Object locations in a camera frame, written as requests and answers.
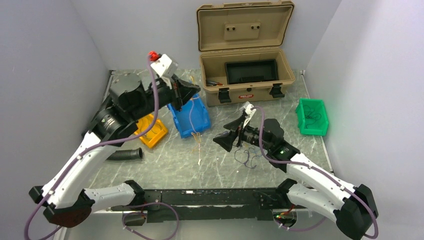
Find black tray in toolbox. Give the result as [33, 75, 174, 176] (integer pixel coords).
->
[224, 59, 279, 85]

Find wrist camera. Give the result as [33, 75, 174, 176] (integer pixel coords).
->
[242, 101, 256, 128]
[148, 51, 179, 89]

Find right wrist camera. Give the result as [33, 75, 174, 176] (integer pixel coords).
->
[242, 101, 256, 128]

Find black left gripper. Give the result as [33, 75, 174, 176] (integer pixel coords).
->
[129, 72, 201, 121]

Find yellow plastic bin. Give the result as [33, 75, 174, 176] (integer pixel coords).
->
[134, 114, 168, 149]

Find tools inside toolbox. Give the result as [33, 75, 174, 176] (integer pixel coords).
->
[205, 80, 224, 87]

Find green plastic bin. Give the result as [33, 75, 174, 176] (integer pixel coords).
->
[295, 98, 329, 137]

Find yellow wires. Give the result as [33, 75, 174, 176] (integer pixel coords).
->
[187, 74, 204, 167]

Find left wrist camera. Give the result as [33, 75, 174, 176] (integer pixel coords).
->
[148, 51, 179, 89]

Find black corrugated hose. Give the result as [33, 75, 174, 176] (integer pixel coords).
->
[81, 82, 144, 162]

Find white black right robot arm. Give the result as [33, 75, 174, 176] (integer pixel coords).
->
[213, 116, 379, 240]

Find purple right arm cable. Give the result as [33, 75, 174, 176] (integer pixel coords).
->
[251, 105, 379, 240]

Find tan open toolbox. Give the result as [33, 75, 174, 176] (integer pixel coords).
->
[196, 0, 295, 107]

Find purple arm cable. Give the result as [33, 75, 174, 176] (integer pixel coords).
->
[23, 54, 160, 240]
[251, 105, 379, 240]

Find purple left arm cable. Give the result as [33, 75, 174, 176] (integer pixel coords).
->
[23, 54, 160, 240]

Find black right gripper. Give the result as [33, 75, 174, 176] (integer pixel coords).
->
[213, 115, 272, 152]

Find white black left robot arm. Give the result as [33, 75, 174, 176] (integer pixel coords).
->
[29, 73, 201, 228]

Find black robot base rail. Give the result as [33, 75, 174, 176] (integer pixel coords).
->
[111, 187, 299, 223]

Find blue plastic bin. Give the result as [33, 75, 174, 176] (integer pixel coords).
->
[167, 93, 211, 139]

